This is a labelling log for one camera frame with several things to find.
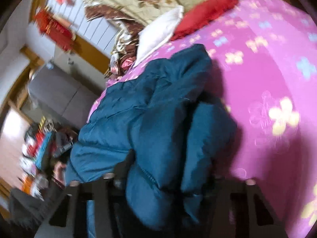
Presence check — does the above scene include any cluttered pile of items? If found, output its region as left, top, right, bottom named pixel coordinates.
left=19, top=117, right=77, bottom=200

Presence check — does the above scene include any red fringed cloth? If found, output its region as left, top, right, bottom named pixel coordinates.
left=171, top=0, right=239, bottom=41

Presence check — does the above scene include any pink floral bed sheet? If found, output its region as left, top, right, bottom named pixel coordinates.
left=86, top=0, right=317, bottom=238

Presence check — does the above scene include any brown floral blanket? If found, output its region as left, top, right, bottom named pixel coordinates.
left=85, top=4, right=145, bottom=77

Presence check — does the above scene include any grey refrigerator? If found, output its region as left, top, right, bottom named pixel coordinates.
left=28, top=47, right=105, bottom=130

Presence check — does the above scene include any person's left hand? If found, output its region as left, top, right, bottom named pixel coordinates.
left=53, top=161, right=66, bottom=185

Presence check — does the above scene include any white pillow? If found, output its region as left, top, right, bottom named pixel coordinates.
left=134, top=5, right=184, bottom=66

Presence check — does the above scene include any red hanging knot ornament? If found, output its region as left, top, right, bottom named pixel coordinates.
left=34, top=9, right=75, bottom=52

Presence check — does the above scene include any blue quilted down jacket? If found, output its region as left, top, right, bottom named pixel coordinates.
left=65, top=44, right=237, bottom=237

